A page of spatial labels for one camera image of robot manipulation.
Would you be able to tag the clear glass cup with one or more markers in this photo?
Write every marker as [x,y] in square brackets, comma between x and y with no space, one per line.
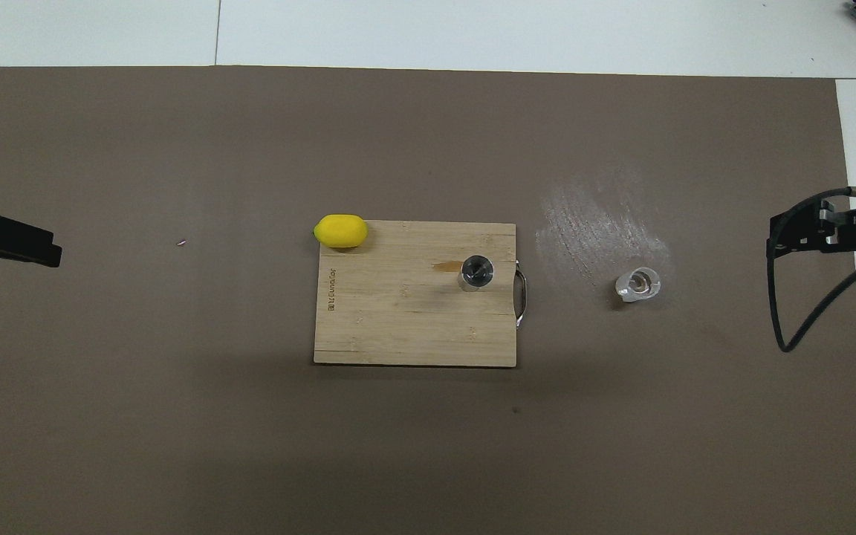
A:
[638,285]

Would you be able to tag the steel double jigger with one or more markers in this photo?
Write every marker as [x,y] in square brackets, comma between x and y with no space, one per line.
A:
[476,273]

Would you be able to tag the brown table mat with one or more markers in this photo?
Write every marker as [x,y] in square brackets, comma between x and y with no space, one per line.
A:
[250,431]

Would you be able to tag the yellow lemon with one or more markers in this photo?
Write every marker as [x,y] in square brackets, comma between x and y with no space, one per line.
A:
[340,231]

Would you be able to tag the wooden cutting board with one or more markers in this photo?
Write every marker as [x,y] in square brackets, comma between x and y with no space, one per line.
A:
[398,312]

